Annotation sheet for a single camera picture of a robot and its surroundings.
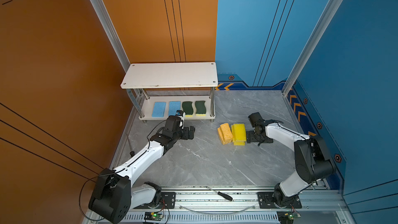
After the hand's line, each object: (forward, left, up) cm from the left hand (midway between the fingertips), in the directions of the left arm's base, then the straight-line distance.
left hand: (188, 126), depth 86 cm
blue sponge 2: (+18, +11, -4) cm, 22 cm away
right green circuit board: (-40, -47, -13) cm, 63 cm away
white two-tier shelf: (+17, +8, +22) cm, 29 cm away
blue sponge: (+16, +21, -5) cm, 27 cm away
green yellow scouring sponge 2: (+16, -7, -4) cm, 18 cm away
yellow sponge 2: (-5, -30, -10) cm, 32 cm away
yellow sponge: (-1, -29, -6) cm, 30 cm away
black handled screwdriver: (-32, -20, -12) cm, 40 cm away
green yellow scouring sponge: (+17, +2, -5) cm, 18 cm away
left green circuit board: (-40, +14, -14) cm, 45 cm away
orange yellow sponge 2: (0, -20, -7) cm, 21 cm away
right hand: (-2, -40, -10) cm, 42 cm away
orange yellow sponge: (-2, -24, -6) cm, 25 cm away
